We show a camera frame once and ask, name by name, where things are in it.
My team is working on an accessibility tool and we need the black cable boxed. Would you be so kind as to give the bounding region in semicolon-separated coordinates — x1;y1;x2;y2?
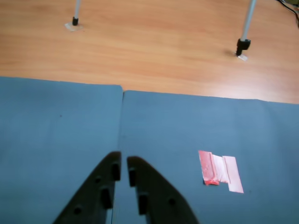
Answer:
277;0;299;29

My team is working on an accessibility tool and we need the silver tripod leg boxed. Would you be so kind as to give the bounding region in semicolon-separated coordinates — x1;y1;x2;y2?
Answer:
235;0;258;56
71;0;83;26

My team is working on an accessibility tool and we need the red tape marker patch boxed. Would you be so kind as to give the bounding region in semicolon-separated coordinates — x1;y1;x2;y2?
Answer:
198;150;244;194

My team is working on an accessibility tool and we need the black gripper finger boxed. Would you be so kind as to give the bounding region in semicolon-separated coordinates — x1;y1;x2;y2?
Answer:
53;151;122;224
127;155;199;224

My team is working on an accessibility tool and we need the grey table mat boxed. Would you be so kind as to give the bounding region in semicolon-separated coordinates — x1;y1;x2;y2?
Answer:
0;76;124;224
118;90;299;224

